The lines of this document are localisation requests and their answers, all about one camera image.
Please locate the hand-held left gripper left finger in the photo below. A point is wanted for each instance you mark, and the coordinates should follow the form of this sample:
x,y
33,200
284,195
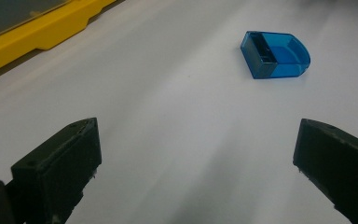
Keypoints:
x,y
59,161

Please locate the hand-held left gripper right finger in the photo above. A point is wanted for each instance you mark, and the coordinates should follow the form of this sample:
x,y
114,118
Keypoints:
x,y
338,161

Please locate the translucent blue pencil sharpener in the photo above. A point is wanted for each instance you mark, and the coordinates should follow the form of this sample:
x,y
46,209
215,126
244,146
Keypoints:
x,y
286,56

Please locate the yellow and black organizer cabinet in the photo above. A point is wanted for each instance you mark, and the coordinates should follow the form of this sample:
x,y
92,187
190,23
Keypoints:
x,y
12,46

